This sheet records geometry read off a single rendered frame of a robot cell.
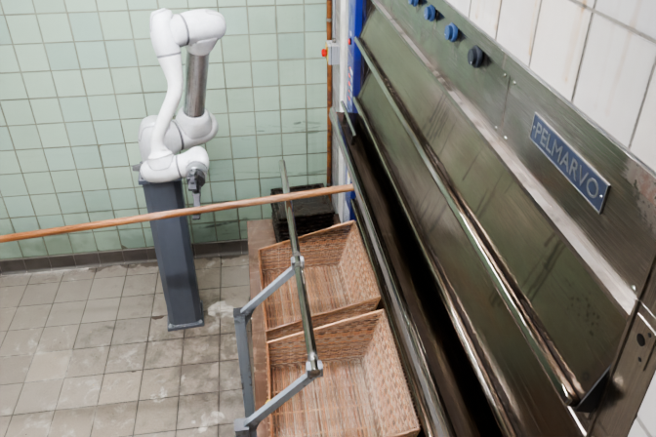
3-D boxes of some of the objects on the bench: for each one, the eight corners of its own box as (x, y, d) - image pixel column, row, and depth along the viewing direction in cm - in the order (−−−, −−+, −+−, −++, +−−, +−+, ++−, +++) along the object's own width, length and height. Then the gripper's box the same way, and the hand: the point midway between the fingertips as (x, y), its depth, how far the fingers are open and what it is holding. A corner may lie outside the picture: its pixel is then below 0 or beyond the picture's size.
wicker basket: (354, 262, 298) (356, 218, 283) (380, 345, 251) (384, 297, 236) (258, 272, 292) (254, 226, 277) (266, 359, 245) (262, 309, 230)
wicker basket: (382, 355, 247) (386, 305, 232) (417, 482, 199) (424, 430, 184) (266, 367, 241) (262, 317, 227) (271, 499, 194) (267, 448, 179)
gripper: (201, 149, 243) (200, 177, 225) (208, 200, 257) (207, 229, 239) (183, 151, 242) (180, 178, 224) (190, 202, 256) (188, 231, 238)
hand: (194, 203), depth 232 cm, fingers open, 13 cm apart
